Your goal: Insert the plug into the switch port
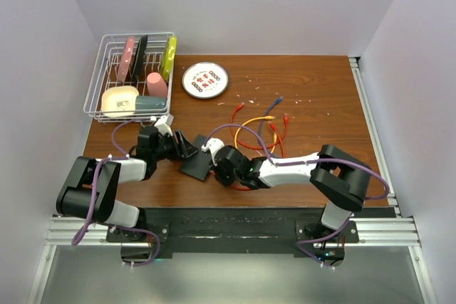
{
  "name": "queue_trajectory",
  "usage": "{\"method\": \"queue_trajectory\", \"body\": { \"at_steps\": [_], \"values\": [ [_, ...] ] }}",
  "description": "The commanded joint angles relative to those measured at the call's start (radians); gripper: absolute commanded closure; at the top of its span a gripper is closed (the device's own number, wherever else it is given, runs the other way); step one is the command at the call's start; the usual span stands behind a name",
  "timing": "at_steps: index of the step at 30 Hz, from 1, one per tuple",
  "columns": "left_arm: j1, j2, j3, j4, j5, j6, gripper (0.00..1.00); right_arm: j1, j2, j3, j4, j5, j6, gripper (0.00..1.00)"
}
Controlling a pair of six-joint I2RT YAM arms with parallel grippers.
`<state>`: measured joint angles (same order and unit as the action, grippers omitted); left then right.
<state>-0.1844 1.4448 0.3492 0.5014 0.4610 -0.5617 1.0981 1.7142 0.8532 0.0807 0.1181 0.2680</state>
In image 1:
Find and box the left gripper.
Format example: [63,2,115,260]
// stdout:
[152,129,197,162]

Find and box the black network switch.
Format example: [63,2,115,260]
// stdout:
[178,135,212,182]

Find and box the yellow ethernet cable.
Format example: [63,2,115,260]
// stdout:
[234,115,279,155]

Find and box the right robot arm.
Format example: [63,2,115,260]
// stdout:
[202,144,371,242]

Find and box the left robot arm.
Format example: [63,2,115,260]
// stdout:
[56,125,198,241]

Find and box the pink cup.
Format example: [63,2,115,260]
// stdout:
[146,72,168,98]

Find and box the round patterned plate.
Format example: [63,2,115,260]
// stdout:
[182,62,229,99]

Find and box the cream square bowl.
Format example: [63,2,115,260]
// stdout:
[100,85,139,118]

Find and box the yellow-green plate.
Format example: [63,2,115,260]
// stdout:
[160,35,177,80]

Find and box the pink plate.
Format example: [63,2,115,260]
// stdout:
[117,36,135,83]

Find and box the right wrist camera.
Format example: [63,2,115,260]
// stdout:
[201,137,224,154]

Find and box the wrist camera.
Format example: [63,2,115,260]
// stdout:
[153,114,174,136]
[201,137,224,154]

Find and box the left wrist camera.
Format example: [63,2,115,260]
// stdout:
[153,114,174,136]

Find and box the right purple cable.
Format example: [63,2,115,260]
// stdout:
[204,124,390,270]

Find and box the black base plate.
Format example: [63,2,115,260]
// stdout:
[106,206,397,259]

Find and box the blue ethernet cable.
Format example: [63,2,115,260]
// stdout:
[258,95,284,145]

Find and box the white wire dish rack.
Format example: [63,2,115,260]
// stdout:
[83,32,174,122]

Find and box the aluminium frame rail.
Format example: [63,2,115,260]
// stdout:
[28,55,435,303]

